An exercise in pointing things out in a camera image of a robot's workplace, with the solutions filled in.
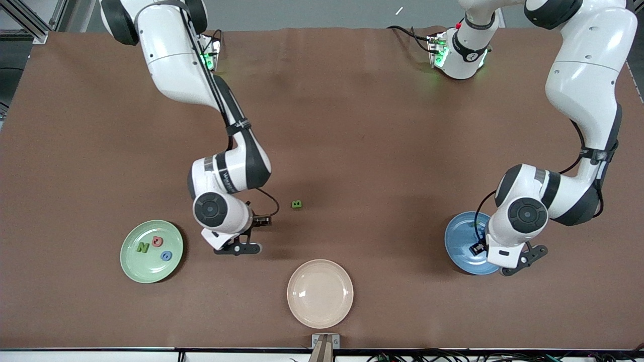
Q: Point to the aluminium frame post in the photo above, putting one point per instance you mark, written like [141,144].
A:
[37,34]

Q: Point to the green letter N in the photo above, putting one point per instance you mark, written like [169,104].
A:
[143,247]

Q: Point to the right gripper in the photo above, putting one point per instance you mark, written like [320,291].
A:
[255,221]

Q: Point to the green plate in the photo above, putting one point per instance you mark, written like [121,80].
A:
[146,269]

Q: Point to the beige plate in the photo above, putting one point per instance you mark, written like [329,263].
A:
[320,294]

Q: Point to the blue round letter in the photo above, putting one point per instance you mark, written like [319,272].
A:
[165,260]

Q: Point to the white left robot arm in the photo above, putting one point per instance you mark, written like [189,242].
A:
[583,75]

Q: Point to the metal bracket with brown post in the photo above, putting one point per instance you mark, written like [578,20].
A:
[325,347]

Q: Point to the blue plate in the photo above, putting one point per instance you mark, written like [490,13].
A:
[460,246]

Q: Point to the brown table cloth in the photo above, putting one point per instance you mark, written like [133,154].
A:
[352,100]

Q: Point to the white table ledge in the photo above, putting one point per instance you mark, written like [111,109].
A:
[100,356]

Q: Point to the pink letter Q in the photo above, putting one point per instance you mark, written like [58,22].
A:
[158,246]

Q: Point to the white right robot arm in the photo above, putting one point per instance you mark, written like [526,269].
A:
[171,65]

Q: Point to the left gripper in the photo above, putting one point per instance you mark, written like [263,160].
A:
[477,247]

